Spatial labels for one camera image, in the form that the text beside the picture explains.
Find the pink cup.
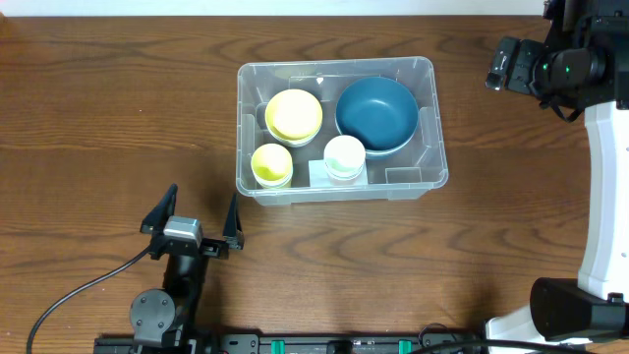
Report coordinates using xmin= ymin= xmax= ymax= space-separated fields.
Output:
xmin=328 ymin=175 xmax=365 ymax=187

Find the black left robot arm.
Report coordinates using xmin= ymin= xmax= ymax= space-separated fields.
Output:
xmin=130 ymin=184 xmax=245 ymax=353

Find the clear plastic storage bin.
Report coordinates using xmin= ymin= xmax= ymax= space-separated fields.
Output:
xmin=236 ymin=56 xmax=448 ymax=206

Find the green cup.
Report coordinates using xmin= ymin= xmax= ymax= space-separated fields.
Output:
xmin=324 ymin=162 xmax=365 ymax=181

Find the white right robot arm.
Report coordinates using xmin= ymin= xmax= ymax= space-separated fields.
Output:
xmin=484 ymin=0 xmax=628 ymax=353

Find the blue bowl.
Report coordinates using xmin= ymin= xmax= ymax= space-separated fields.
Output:
xmin=366 ymin=140 xmax=412 ymax=160
xmin=335 ymin=77 xmax=420 ymax=150

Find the yellow bowl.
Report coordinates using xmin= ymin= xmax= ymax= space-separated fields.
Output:
xmin=264 ymin=88 xmax=323 ymax=142

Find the light blue cup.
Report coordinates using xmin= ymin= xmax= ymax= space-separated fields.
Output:
xmin=255 ymin=173 xmax=293 ymax=185

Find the light grey small bowl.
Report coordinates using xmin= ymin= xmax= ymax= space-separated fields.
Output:
xmin=268 ymin=130 xmax=317 ymax=148

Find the cream cup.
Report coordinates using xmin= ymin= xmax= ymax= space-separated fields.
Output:
xmin=323 ymin=135 xmax=366 ymax=170

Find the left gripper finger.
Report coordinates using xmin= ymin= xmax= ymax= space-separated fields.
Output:
xmin=140 ymin=184 xmax=178 ymax=235
xmin=222 ymin=193 xmax=245 ymax=250

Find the yellow cup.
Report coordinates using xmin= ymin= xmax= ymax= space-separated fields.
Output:
xmin=259 ymin=181 xmax=291 ymax=190
xmin=251 ymin=144 xmax=293 ymax=181

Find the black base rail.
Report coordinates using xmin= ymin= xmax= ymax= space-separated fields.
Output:
xmin=92 ymin=332 xmax=586 ymax=354

